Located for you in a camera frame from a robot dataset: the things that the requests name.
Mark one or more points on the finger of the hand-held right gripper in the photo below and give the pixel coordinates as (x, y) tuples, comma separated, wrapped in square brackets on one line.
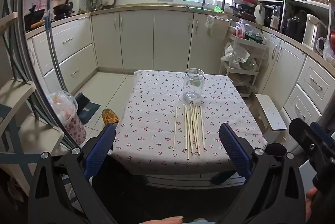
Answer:
[(307, 139), (318, 127)]

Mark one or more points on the white sink base cabinets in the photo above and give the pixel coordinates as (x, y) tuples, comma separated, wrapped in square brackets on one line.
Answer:
[(146, 40)]

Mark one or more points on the white trolley cart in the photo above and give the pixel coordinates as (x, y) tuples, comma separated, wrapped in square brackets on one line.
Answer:
[(242, 72)]

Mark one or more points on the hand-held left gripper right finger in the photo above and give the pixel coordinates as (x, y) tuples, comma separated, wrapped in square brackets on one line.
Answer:
[(234, 148)]

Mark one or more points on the white electric kettle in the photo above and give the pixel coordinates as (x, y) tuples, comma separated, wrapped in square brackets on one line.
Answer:
[(312, 30)]

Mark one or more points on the beige and teal shelf rack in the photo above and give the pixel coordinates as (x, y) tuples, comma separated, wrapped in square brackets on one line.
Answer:
[(18, 98)]

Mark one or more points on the dark dustpan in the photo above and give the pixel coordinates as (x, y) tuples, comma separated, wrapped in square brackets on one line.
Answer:
[(87, 108)]

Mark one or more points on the stack of pans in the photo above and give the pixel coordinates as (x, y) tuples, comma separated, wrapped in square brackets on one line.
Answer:
[(243, 4)]

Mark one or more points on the white wooden stool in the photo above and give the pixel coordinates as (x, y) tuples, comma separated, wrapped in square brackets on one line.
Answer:
[(272, 114)]

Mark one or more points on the white plastic jug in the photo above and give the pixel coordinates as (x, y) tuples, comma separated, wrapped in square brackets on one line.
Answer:
[(260, 15)]

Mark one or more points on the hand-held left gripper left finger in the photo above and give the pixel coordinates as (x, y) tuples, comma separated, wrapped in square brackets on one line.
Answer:
[(100, 146)]

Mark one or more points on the white plastic bag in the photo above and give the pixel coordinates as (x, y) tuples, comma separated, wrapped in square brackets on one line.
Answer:
[(235, 56)]

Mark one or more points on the white drawer cabinet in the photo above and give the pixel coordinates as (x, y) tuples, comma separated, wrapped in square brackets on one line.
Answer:
[(65, 56)]

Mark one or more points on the clear glass jar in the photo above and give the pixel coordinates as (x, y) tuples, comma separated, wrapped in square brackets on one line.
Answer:
[(193, 85)]

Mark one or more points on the beige kitchen countertop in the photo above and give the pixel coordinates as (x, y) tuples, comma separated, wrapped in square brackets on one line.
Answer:
[(146, 7)]

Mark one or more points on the black rice cooker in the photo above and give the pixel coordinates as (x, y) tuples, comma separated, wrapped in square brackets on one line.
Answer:
[(294, 26)]

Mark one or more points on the pile of wooden chopsticks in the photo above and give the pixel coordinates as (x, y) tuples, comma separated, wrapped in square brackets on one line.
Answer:
[(193, 129)]

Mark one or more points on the clear hanging plastic bag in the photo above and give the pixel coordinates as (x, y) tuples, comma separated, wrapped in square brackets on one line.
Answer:
[(212, 21)]

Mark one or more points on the white countertop shelf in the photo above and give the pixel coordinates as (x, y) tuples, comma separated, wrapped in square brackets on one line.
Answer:
[(306, 4)]

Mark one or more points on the cherry print tablecloth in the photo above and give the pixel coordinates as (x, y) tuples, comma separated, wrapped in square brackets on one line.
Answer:
[(157, 119)]

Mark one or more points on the floral trash bin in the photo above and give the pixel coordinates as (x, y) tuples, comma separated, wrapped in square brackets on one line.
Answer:
[(72, 121)]

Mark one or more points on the white side base cabinets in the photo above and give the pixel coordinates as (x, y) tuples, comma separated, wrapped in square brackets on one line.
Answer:
[(288, 69)]

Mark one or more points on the black wok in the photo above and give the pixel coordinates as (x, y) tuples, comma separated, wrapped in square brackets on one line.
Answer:
[(34, 15), (64, 7)]

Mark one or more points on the yellow slipper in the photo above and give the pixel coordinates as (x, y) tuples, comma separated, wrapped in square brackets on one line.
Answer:
[(110, 116)]

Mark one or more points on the person's left hand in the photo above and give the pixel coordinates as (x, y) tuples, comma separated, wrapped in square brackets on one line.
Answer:
[(162, 220)]

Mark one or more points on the person's right hand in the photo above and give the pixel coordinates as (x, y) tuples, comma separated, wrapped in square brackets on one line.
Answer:
[(311, 200)]

